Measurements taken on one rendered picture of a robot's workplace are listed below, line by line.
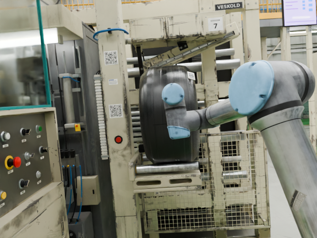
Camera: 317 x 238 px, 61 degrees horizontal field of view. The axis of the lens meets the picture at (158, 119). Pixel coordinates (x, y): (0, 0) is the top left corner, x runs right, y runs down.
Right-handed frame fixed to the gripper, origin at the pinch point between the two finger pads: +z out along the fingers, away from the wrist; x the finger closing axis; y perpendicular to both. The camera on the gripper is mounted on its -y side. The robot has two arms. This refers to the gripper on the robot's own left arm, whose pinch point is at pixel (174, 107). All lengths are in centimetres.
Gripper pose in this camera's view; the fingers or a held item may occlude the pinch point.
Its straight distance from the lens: 125.7
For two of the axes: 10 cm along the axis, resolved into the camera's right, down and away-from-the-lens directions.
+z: 0.7, 0.4, 10.0
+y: -0.7, -10.0, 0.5
